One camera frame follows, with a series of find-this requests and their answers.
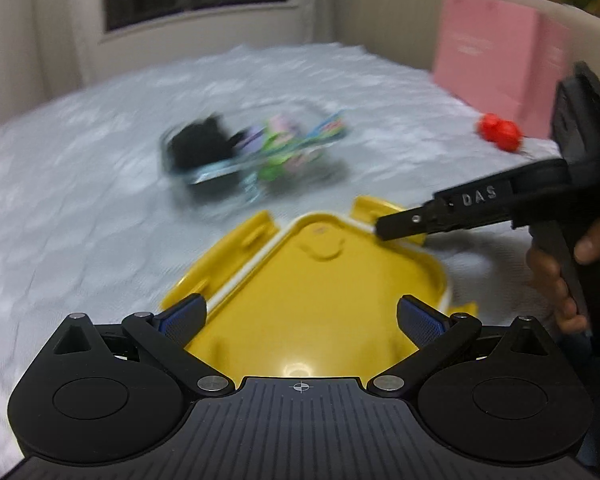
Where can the purple round toy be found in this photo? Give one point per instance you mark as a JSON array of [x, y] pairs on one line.
[[250, 140]]

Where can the black plush toy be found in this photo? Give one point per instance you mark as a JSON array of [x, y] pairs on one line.
[[202, 143]]

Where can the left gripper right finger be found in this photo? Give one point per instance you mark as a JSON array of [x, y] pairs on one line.
[[440, 341]]

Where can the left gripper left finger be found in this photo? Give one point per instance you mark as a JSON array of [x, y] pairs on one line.
[[165, 337]]

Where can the beige bed headboard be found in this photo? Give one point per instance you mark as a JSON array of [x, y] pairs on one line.
[[406, 31]]

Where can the clear glass container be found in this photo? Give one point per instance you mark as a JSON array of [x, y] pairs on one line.
[[233, 183]]

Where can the red round toy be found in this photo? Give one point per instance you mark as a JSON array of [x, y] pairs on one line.
[[504, 134]]

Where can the white quilted mattress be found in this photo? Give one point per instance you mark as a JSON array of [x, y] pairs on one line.
[[90, 223]]

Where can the yellow plastic container lid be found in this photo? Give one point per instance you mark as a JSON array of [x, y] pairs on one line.
[[314, 298]]

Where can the pink paper bag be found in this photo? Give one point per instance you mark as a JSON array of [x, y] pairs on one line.
[[503, 58]]

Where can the green plastic grass toy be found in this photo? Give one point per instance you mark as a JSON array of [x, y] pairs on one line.
[[286, 154]]

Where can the person right hand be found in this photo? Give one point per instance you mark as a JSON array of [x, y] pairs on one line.
[[547, 280]]

